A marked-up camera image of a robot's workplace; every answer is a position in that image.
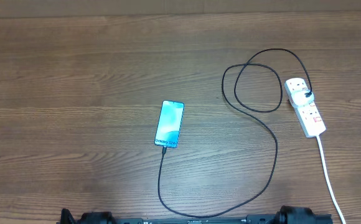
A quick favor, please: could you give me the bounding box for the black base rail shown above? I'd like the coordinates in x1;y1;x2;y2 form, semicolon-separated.
111;213;334;224

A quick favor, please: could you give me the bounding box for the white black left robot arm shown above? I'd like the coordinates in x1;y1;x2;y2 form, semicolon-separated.
59;208;116;224

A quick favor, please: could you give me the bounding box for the black smartphone lit screen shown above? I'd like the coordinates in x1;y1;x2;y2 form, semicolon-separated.
154;100;184;148

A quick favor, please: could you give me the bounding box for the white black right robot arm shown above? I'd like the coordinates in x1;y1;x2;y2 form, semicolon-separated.
273;205;316;224

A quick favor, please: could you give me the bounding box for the white charger adapter plug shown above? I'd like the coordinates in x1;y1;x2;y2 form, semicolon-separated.
290;90;314;108

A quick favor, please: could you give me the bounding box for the white power strip cord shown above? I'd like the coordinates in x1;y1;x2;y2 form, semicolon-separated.
316;135;347;224

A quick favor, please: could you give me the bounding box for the white power strip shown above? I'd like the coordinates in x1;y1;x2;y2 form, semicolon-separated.
285;78;326;138

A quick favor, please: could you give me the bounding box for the black USB charging cable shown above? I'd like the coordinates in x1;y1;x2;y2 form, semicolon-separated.
157;48;314;218

